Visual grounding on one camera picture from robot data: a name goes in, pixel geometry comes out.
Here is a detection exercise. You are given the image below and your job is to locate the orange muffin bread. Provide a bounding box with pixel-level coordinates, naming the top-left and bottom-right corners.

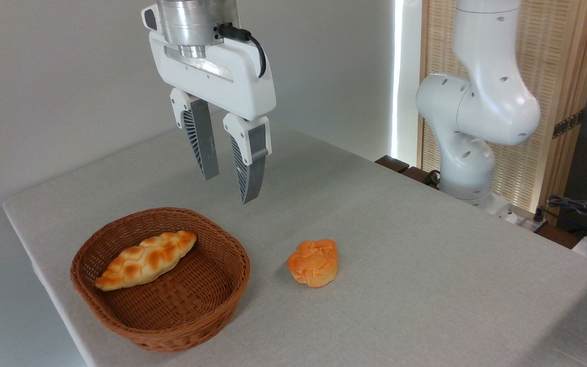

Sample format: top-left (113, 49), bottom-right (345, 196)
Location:
top-left (286, 239), bottom-right (339, 289)

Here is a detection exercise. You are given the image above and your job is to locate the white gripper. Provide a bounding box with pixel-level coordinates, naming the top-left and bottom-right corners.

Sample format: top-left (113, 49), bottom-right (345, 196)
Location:
top-left (149, 31), bottom-right (277, 205)

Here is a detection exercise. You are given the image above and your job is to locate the dark brown wooden board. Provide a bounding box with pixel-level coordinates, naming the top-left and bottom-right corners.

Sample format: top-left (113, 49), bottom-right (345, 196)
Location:
top-left (537, 223), bottom-right (581, 250)

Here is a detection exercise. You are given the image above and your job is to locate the braided golden bread loaf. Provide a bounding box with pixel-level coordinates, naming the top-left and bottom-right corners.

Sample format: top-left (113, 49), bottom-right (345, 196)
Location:
top-left (94, 230), bottom-right (198, 292)

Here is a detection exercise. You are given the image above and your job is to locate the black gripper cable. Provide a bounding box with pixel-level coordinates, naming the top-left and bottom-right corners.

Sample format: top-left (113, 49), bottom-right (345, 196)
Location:
top-left (216, 23), bottom-right (268, 79)

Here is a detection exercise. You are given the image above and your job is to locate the dark metal screen hinge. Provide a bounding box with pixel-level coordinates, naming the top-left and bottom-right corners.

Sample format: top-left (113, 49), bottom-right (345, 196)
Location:
top-left (552, 108), bottom-right (586, 140)

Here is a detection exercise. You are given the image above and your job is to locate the wooden slatted folding screen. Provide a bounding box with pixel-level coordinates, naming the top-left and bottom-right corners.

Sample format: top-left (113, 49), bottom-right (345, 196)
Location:
top-left (418, 0), bottom-right (587, 226)

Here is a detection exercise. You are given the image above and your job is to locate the white power strip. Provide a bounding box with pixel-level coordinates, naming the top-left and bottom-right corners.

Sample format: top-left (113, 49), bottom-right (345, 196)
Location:
top-left (497, 203), bottom-right (549, 231)

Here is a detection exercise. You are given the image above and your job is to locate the black cable bundle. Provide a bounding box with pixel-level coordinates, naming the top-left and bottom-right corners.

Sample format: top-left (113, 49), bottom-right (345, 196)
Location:
top-left (546, 194), bottom-right (587, 236)

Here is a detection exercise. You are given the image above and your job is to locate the brown wicker basket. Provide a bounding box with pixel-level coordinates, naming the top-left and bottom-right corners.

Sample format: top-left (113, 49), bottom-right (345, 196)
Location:
top-left (70, 206), bottom-right (252, 354)

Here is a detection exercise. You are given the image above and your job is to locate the dark brown wooden block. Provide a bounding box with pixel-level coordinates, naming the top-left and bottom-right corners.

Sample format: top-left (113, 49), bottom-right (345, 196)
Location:
top-left (375, 155), bottom-right (411, 174)
top-left (401, 166), bottom-right (440, 190)

